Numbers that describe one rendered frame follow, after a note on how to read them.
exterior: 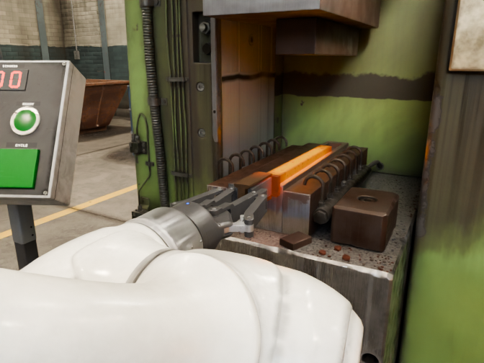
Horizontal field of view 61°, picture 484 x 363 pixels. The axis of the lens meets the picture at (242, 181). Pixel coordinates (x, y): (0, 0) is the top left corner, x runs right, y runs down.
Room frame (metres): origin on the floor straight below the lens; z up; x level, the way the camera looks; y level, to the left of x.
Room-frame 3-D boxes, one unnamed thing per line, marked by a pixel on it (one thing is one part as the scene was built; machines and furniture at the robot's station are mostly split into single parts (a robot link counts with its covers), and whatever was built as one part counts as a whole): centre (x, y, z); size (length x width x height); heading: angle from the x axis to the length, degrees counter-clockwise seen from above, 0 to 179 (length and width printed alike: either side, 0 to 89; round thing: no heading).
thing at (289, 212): (0.86, -0.12, 0.96); 0.42 x 0.20 x 0.09; 151
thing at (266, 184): (0.62, -0.03, 1.00); 0.07 x 0.01 x 0.03; 151
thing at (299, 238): (0.61, -0.09, 0.92); 0.04 x 0.03 x 0.01; 130
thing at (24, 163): (0.74, 0.42, 1.01); 0.07 x 0.05 x 0.07; 86
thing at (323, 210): (0.77, -0.21, 0.95); 0.34 x 0.03 x 0.03; 151
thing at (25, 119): (0.79, 0.41, 1.09); 0.05 x 0.03 x 0.04; 61
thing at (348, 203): (0.65, -0.21, 0.95); 0.12 x 0.08 x 0.06; 151
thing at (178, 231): (0.42, 0.09, 1.00); 0.09 x 0.06 x 0.09; 61
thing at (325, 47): (0.89, -0.16, 1.24); 0.30 x 0.07 x 0.06; 151
